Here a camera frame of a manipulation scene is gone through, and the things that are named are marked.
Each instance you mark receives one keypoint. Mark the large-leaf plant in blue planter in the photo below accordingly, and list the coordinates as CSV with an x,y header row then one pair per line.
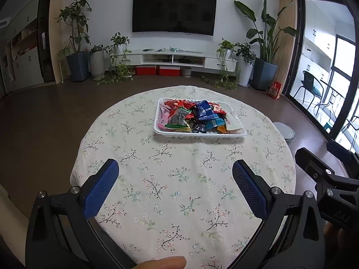
x,y
265,74

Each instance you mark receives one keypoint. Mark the white wall cabinets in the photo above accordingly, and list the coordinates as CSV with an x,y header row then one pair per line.
x,y
25,61

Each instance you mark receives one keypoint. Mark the round floral-cloth table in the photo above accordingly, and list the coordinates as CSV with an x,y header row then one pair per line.
x,y
182,201

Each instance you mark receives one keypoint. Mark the person's left hand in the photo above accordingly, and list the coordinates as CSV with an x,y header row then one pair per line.
x,y
162,264

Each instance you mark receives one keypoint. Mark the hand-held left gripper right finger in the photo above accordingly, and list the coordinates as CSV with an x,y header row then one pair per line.
x,y
249,187

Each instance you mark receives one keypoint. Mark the bushy plant in white pot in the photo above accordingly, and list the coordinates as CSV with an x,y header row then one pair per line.
x,y
246,72

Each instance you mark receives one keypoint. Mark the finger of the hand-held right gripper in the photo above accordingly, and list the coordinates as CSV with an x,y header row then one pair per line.
x,y
311,162
339,149

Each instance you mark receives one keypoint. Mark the trailing pothos on stand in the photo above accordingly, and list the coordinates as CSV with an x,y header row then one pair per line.
x,y
119,61

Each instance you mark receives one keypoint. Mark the small pale blue object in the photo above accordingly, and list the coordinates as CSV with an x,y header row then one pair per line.
x,y
175,49

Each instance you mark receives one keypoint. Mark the black balcony table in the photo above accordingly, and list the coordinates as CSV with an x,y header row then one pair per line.
x,y
333,92

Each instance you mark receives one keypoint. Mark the white balcony cabinets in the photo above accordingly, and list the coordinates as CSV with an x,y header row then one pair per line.
x,y
319,25

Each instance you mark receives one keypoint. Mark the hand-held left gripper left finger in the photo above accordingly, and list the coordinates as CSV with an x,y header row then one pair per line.
x,y
101,187

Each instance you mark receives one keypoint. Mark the trailing pothos on console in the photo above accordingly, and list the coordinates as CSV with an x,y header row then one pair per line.
x,y
225,67

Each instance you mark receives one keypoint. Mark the dark wooden door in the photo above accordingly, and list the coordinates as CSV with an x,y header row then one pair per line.
x,y
45,47

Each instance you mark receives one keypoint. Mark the green stool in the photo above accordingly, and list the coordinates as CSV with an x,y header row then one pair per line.
x,y
329,126

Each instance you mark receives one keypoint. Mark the wall-mounted black television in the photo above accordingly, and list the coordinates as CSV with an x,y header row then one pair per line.
x,y
174,12

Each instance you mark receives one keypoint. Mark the white television console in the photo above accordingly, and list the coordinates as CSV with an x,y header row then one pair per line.
x,y
218,61

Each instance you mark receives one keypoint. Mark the white and red snack packet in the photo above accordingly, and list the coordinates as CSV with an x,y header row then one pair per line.
x,y
218,108

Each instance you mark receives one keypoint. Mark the black balcony chair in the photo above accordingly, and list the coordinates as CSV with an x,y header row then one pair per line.
x,y
310,82

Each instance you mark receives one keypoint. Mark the white plastic tray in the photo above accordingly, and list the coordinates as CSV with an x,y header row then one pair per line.
x,y
196,135

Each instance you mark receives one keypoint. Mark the black sliding door frame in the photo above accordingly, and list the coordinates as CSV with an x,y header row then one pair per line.
x,y
300,47

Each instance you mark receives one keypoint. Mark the plant in white ribbed pot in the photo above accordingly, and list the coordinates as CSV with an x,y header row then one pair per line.
x,y
97,64

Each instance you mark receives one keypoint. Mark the beige upholstered seat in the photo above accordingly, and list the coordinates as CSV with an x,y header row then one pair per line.
x,y
11,210

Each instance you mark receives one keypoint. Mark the dark snack packet green label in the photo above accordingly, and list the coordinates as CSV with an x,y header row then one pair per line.
x,y
178,117

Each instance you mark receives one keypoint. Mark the dark blue snack packet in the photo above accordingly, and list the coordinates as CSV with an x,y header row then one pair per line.
x,y
204,111

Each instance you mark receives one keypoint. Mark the white stool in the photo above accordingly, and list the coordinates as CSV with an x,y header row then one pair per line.
x,y
287,134

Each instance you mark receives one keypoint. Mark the tall tree in grey planter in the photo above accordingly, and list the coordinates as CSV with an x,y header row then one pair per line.
x,y
78,67

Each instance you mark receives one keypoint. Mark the small grey plant pot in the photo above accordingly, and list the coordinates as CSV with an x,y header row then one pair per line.
x,y
186,72

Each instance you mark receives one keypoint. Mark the person's right hand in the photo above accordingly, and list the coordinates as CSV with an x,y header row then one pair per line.
x,y
329,231

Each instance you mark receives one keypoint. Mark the beige curtain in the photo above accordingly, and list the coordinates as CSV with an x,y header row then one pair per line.
x,y
289,50

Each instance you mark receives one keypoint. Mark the red gift bag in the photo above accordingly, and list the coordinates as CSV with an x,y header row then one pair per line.
x,y
274,91

